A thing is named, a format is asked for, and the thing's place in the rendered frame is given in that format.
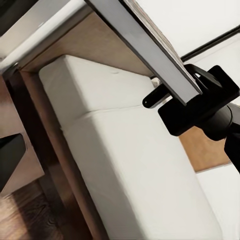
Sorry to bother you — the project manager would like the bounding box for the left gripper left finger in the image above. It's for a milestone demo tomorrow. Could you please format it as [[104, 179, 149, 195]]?
[[0, 133, 26, 193]]

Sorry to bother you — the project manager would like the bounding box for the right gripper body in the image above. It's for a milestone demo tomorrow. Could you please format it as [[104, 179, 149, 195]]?
[[158, 65, 240, 137]]

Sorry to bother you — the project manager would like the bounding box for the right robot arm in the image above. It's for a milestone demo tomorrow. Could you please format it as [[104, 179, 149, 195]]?
[[142, 63, 240, 141]]

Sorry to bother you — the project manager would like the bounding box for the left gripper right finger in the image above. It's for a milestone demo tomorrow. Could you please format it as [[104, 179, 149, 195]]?
[[224, 133, 240, 173]]

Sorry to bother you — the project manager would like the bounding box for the hardback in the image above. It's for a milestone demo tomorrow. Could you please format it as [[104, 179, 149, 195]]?
[[84, 0, 203, 107]]

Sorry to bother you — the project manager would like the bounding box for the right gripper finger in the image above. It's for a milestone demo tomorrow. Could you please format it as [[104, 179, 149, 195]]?
[[166, 87, 211, 114], [184, 63, 223, 96]]

